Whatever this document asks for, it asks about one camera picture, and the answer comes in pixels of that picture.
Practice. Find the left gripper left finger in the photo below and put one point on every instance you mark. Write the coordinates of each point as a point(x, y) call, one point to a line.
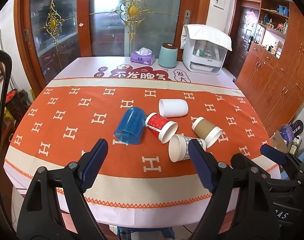
point(40, 216)

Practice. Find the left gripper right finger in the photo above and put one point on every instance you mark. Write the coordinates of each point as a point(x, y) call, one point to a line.
point(254, 216)

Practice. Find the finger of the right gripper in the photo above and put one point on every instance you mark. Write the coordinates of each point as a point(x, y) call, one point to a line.
point(293, 167)
point(246, 168)

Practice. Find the grey checked paper cup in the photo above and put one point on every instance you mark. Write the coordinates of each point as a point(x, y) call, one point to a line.
point(178, 147)

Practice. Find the brown sleeved paper cup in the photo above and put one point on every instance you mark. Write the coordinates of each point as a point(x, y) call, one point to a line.
point(206, 130)

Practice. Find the red paper cup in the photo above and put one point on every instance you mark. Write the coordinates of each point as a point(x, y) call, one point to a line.
point(161, 127)

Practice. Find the white paper cup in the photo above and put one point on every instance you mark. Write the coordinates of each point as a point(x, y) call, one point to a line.
point(170, 108)

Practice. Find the blue plastic cup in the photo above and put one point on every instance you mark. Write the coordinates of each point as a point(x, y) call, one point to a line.
point(131, 126)

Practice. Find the cardboard box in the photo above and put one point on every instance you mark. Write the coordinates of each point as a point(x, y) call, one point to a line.
point(280, 143)

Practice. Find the orange H-pattern tablecloth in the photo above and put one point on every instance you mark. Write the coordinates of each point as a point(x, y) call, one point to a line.
point(71, 115)

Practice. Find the white countertop appliance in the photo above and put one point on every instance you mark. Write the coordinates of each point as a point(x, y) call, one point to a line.
point(202, 56)

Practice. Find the teal canister brown lid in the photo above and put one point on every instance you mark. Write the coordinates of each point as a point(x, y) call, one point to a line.
point(168, 55)

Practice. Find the white cloth on appliance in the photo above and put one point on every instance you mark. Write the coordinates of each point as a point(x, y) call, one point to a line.
point(205, 33)

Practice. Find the purple tissue box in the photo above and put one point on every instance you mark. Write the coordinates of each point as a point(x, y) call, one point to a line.
point(143, 56)

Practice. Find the dark wooden entrance door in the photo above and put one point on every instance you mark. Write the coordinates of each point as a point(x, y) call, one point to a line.
point(242, 28)

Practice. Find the wooden glass sliding door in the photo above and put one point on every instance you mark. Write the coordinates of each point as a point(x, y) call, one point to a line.
point(51, 34)

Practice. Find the wooden wall cabinet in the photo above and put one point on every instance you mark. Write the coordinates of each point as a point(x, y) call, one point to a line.
point(272, 77)

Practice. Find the white wall switch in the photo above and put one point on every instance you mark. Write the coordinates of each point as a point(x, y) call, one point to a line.
point(219, 4)

